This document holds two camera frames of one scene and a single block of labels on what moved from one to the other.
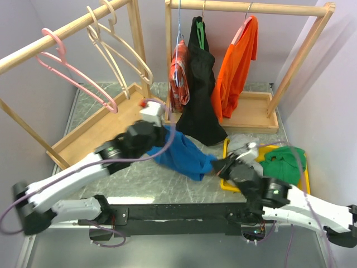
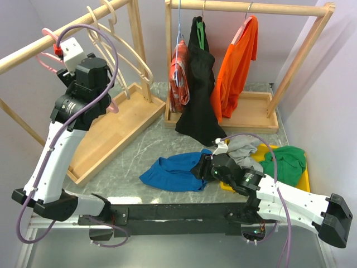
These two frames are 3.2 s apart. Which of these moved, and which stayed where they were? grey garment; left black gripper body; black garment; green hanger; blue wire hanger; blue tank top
Moved: blue tank top; left black gripper body
Stayed: black garment; grey garment; blue wire hanger; green hanger
